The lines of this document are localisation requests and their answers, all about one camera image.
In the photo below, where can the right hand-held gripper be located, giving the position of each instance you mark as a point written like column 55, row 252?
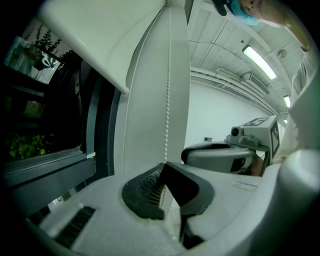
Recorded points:
column 260, row 135

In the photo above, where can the long ceiling light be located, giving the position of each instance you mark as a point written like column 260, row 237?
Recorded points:
column 260, row 62
column 287, row 101

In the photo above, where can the white roller blind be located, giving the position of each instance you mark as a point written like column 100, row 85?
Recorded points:
column 100, row 37

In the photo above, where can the white ceiling air conditioner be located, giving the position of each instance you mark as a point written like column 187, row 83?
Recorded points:
column 255, row 82

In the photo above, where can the dark window frame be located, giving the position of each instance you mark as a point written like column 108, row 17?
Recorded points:
column 75, row 125

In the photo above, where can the round ceiling smoke detector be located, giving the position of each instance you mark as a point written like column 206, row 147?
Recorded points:
column 282, row 53

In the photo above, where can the person's face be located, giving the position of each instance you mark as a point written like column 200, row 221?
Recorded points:
column 275, row 12

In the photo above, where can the black head camera mount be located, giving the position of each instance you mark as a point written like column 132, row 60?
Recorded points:
column 220, row 6

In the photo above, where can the black wall fixture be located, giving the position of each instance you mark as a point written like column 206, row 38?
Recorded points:
column 208, row 139

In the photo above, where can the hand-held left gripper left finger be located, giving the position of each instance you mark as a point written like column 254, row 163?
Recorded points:
column 105, row 225

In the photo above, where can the green leafy plant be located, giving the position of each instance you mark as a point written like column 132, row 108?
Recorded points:
column 25, row 147

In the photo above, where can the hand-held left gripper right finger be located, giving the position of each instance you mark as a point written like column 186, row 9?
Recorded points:
column 237, row 207

